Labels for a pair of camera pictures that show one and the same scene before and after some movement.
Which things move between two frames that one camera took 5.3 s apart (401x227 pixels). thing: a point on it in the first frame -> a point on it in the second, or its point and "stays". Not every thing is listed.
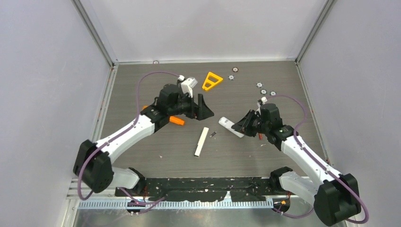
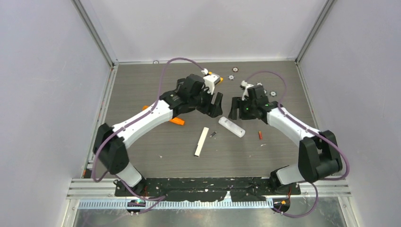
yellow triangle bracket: (212, 82) stays
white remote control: (227, 124) stays
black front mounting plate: (202, 189) stays
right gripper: (244, 125) -> (237, 102)
